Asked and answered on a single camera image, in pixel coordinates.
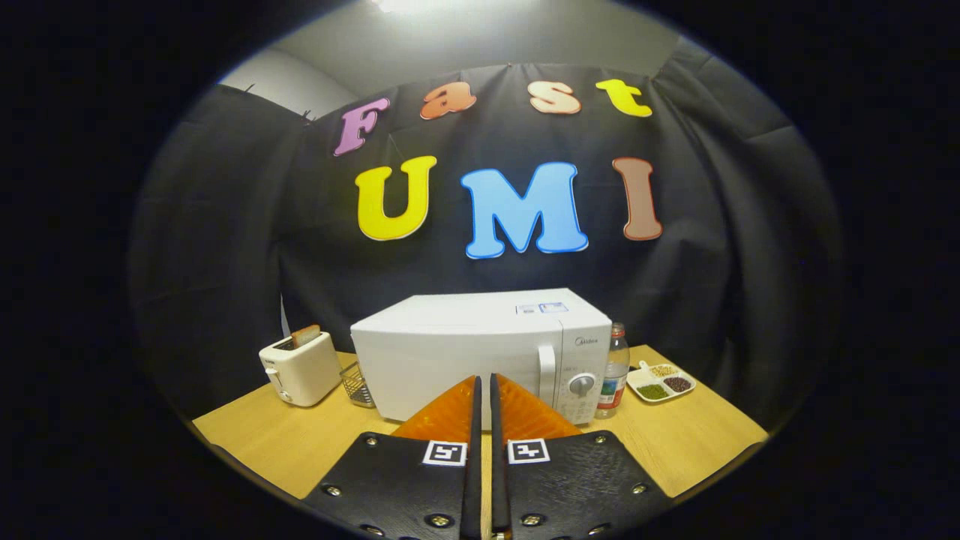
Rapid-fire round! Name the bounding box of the white microwave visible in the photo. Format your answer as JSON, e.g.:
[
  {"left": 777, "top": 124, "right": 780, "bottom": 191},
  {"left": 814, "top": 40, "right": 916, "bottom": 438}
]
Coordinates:
[{"left": 350, "top": 288, "right": 613, "bottom": 427}]

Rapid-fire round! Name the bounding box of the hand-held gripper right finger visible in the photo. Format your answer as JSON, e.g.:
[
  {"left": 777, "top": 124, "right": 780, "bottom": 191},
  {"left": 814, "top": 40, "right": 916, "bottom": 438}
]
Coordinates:
[{"left": 490, "top": 373, "right": 676, "bottom": 540}]

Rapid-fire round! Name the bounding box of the black backdrop cloth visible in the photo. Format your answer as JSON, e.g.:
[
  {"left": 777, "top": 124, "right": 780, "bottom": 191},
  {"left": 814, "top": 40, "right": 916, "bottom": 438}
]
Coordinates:
[{"left": 127, "top": 37, "right": 841, "bottom": 428}]

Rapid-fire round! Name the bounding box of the metal wire basket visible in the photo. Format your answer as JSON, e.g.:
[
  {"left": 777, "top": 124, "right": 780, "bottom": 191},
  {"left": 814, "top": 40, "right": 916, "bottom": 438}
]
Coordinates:
[{"left": 341, "top": 362, "right": 376, "bottom": 409}]

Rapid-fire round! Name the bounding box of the clear bottle with red label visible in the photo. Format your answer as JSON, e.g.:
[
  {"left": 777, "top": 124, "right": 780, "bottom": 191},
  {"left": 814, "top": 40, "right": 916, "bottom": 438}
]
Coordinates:
[{"left": 595, "top": 322, "right": 631, "bottom": 419}]

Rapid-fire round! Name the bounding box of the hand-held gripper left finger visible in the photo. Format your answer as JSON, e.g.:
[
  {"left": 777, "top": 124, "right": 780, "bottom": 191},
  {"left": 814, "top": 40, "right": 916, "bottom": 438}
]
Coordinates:
[{"left": 304, "top": 375, "right": 483, "bottom": 540}]

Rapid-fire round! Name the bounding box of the white divided dish of beans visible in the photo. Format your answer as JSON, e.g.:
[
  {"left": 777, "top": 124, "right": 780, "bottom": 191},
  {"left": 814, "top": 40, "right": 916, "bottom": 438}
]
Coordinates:
[{"left": 626, "top": 361, "right": 697, "bottom": 404}]

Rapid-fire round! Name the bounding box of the white toaster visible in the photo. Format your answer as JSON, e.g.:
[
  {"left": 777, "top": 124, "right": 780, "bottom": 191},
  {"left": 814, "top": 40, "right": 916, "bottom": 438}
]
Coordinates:
[{"left": 259, "top": 330, "right": 344, "bottom": 407}]

